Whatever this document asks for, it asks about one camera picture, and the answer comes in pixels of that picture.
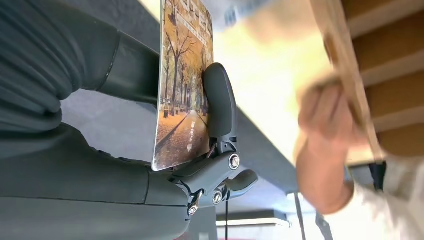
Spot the brown slotted card organizer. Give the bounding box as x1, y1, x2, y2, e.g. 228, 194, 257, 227
309, 0, 424, 165

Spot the person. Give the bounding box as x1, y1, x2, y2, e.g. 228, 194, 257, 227
294, 74, 424, 240

